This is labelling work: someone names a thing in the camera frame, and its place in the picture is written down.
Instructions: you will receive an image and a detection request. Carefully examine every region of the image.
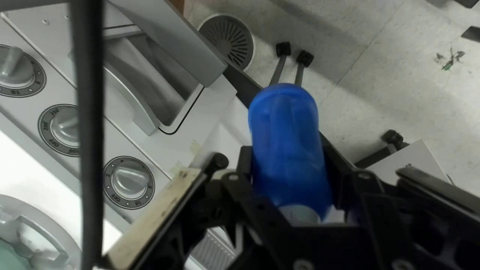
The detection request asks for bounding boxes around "grey stove knob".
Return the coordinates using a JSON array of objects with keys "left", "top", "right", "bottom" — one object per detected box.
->
[
  {"left": 0, "top": 43, "right": 48, "bottom": 99},
  {"left": 36, "top": 102, "right": 82, "bottom": 157},
  {"left": 102, "top": 154, "right": 156, "bottom": 211}
]

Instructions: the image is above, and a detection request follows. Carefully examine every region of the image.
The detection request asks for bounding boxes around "blue detergent bottle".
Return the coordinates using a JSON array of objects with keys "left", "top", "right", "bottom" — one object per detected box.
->
[{"left": 247, "top": 82, "right": 336, "bottom": 226}]

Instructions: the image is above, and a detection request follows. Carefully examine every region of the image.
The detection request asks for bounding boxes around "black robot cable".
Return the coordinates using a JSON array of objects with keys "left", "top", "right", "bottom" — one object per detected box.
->
[{"left": 69, "top": 0, "right": 106, "bottom": 270}]

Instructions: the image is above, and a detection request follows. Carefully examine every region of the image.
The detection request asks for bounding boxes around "green bowl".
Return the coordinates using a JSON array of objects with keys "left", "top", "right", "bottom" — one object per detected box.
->
[{"left": 0, "top": 237, "right": 27, "bottom": 270}]

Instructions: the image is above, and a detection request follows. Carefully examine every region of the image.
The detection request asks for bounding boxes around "grey burner grate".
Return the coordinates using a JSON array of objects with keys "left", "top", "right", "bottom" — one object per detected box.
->
[{"left": 0, "top": 193, "right": 82, "bottom": 270}]

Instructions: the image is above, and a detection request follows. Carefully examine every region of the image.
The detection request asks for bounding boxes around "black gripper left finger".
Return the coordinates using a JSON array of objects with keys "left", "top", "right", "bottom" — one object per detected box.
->
[{"left": 102, "top": 151, "right": 231, "bottom": 270}]

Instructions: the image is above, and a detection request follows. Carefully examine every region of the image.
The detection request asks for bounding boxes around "white toy kitchen unit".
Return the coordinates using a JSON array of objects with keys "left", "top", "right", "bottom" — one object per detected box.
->
[{"left": 0, "top": 1, "right": 241, "bottom": 270}]

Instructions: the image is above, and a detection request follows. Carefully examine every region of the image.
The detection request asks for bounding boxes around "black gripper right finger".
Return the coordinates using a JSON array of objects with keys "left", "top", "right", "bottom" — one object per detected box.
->
[{"left": 394, "top": 163, "right": 480, "bottom": 237}]

